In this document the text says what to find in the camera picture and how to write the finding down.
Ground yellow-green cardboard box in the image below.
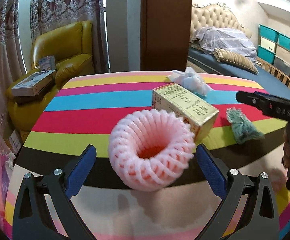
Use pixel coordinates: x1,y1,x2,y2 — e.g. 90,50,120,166
152,83,219,142

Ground green patterned cloth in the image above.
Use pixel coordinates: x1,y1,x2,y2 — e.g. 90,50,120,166
226,107,265,144

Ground lace curtain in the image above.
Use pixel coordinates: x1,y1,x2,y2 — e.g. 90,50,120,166
0,0,109,155

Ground plastic-wrapped bedding bundle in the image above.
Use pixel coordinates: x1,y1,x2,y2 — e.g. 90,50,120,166
192,27,257,62

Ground small picture book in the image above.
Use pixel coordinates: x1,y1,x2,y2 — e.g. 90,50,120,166
39,56,56,71

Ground flat box on armchair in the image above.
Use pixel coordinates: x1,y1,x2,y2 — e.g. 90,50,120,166
11,70,56,97

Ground yellow leather armchair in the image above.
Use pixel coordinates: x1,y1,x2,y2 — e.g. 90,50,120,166
5,21,95,141

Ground stacked teal storage bins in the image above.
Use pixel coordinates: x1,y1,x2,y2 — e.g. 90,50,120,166
257,24,290,77

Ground pink foam net ring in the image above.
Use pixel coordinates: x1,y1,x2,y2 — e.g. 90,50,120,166
107,108,197,192

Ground brown wooden door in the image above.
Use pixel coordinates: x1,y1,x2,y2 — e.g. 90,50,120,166
140,0,192,71

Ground blue mattress bed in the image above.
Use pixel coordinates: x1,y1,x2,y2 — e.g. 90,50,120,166
187,47,290,100

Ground striped gold pillow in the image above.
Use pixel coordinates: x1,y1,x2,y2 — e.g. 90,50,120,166
213,48,259,75

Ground wooden crib rail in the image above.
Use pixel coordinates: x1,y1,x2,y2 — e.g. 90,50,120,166
256,57,290,89

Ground white plastic bag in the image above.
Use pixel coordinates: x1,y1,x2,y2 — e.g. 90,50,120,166
167,67,213,96

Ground beige tufted headboard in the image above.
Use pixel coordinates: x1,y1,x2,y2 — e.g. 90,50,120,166
190,3,252,42

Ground striped colourful bed cover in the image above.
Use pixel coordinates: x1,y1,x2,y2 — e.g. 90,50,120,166
4,70,290,240

